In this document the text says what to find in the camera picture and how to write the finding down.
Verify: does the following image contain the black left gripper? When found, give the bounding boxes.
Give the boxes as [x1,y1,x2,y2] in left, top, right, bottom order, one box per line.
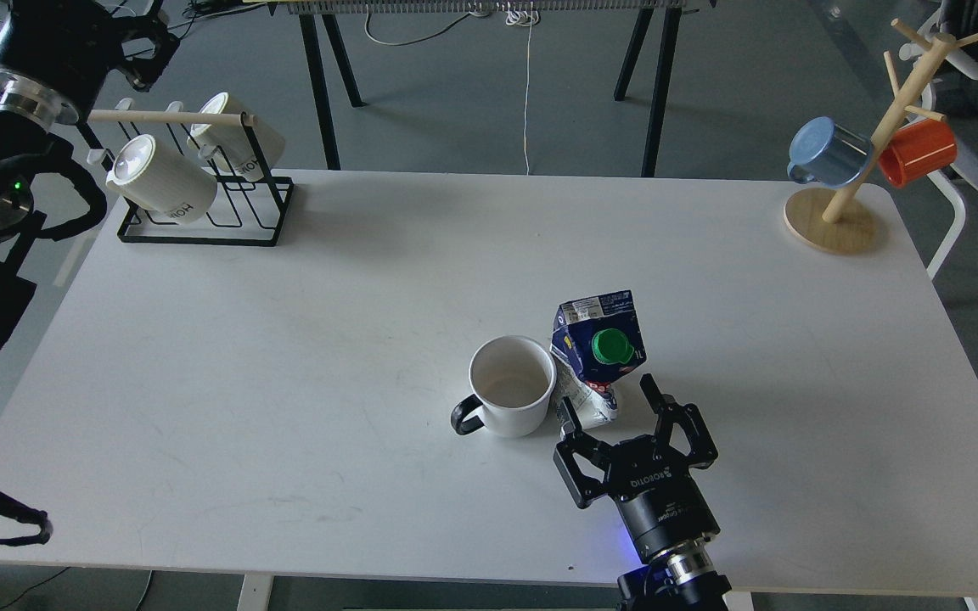
[0,1,180,126]

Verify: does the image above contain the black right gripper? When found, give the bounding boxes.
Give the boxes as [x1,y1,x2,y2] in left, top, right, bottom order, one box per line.
[554,373,721,564]

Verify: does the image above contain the blue white milk carton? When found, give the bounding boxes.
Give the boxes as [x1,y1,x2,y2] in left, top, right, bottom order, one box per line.
[548,289,647,429]

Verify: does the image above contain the white mug black handle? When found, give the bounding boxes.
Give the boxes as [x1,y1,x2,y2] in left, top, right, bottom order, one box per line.
[450,335,558,438]

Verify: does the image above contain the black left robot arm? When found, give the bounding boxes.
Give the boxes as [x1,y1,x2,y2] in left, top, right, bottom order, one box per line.
[0,1,180,350]

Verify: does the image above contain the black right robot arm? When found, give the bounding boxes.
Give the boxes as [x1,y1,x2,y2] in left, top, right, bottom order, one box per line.
[554,373,731,610]

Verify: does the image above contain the white ribbed mug front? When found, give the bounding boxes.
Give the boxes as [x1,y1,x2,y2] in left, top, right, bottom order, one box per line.
[105,134,220,224]

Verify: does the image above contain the white ribbed mug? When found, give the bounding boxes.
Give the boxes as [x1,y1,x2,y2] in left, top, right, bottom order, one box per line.
[105,134,220,224]
[188,92,286,182]

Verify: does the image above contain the white ribbed mug rear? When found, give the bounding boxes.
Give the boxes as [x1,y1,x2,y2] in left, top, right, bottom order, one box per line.
[188,92,286,182]

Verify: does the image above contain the black trestle table legs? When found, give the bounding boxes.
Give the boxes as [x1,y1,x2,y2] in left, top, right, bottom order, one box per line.
[297,0,683,177]

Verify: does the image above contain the wooden mug tree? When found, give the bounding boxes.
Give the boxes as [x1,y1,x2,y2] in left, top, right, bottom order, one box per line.
[784,19,978,255]

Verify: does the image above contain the blue mug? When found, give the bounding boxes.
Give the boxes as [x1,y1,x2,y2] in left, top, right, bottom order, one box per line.
[785,116,874,188]

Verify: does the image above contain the orange mug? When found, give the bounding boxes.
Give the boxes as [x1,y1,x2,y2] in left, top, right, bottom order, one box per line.
[878,119,958,188]

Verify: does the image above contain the black wire mug rack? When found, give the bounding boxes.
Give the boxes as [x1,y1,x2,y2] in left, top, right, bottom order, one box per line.
[84,99,295,246]

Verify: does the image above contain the white chair frame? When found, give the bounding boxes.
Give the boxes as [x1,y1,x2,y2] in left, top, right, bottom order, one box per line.
[926,170,967,281]

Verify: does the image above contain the white hanging cable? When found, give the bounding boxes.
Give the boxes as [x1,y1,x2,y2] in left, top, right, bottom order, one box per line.
[503,7,541,176]

